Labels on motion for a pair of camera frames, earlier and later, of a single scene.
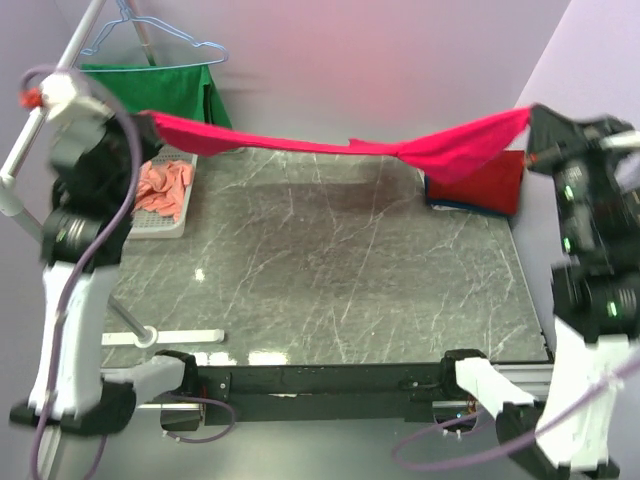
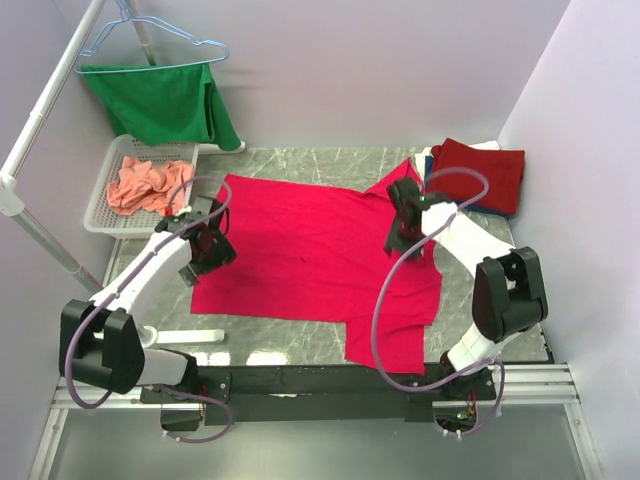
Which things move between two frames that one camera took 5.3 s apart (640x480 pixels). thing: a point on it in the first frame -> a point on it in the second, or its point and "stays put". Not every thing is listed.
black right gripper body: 581,169 -> 406,241
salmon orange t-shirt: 161,187 stays put
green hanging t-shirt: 180,91 stays put
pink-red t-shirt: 448,154 -> 314,252
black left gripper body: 117,134 -> 220,252
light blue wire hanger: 128,18 stays put
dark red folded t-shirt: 497,188 stays put
